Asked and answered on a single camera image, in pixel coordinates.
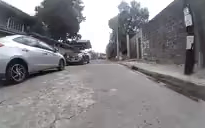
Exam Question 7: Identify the dark parked vehicle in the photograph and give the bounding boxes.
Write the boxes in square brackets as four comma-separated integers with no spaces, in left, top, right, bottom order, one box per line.
[65,49,92,66]

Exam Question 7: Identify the low roofed shed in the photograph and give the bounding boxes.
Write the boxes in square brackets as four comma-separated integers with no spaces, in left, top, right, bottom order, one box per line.
[29,32,93,58]

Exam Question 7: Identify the grey concrete road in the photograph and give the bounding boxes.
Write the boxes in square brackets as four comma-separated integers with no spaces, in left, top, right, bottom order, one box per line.
[0,59,205,128]

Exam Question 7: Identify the tall trees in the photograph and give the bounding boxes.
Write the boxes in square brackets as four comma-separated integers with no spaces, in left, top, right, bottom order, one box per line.
[105,0,150,61]

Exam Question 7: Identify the large dark tree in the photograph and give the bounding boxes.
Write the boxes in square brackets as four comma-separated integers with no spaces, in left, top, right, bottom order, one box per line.
[34,0,87,43]

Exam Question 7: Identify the raised concrete sidewalk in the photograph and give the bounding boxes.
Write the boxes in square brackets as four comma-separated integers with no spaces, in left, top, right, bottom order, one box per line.
[119,59,205,105]

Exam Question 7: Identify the silver car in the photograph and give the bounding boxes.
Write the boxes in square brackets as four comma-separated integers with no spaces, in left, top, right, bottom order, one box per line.
[0,34,67,84]

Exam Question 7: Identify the dark pole with signs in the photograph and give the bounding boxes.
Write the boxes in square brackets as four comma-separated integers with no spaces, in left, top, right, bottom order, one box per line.
[182,0,197,76]

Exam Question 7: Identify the building with balcony railing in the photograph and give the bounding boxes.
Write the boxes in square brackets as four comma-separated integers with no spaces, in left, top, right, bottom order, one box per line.
[0,0,38,40]

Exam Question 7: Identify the grey block wall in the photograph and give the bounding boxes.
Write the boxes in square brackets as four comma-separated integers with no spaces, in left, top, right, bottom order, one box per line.
[129,0,205,69]

